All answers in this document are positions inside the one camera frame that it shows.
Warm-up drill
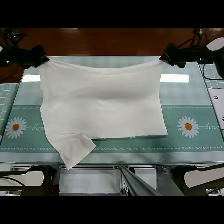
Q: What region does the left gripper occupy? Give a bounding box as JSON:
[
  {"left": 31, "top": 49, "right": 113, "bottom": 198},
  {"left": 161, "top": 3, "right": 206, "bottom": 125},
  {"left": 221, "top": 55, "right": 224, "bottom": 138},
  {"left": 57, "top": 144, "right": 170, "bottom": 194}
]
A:
[{"left": 29, "top": 44, "right": 51, "bottom": 69}]

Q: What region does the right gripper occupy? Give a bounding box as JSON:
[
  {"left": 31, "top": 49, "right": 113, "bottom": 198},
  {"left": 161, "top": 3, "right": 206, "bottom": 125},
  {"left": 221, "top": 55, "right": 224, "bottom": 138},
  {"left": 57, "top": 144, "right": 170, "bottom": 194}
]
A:
[{"left": 159, "top": 43, "right": 188, "bottom": 69}]

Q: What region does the white T-shirt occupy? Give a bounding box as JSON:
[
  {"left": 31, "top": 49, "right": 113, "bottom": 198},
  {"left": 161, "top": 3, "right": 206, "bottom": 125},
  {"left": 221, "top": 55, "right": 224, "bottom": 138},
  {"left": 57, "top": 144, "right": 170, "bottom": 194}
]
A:
[{"left": 38, "top": 57, "right": 169, "bottom": 171}]

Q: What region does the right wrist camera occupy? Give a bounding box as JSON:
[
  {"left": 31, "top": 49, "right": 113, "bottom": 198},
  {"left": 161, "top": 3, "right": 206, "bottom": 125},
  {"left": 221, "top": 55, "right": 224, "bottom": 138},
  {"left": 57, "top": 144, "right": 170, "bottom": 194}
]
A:
[{"left": 191, "top": 28, "right": 205, "bottom": 47}]

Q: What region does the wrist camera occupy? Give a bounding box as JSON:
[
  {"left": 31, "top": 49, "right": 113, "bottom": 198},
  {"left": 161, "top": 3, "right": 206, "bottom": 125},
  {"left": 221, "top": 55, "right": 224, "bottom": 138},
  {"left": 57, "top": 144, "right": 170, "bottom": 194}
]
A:
[
  {"left": 191, "top": 28, "right": 205, "bottom": 47},
  {"left": 2, "top": 29, "right": 22, "bottom": 48}
]

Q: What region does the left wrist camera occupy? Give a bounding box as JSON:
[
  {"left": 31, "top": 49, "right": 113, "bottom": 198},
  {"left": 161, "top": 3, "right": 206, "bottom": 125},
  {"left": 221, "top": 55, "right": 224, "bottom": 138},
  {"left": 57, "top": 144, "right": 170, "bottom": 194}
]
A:
[{"left": 2, "top": 29, "right": 22, "bottom": 48}]

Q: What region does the black cable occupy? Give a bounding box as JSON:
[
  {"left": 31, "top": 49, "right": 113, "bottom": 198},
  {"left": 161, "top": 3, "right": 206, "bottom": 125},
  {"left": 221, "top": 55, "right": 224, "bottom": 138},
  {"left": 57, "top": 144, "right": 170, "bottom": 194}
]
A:
[{"left": 199, "top": 61, "right": 224, "bottom": 82}]

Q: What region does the silver frame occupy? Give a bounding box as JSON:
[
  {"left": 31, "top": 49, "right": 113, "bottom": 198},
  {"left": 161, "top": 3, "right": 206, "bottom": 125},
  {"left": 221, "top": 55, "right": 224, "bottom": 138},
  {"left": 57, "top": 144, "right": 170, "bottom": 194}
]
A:
[{"left": 0, "top": 161, "right": 224, "bottom": 197}]

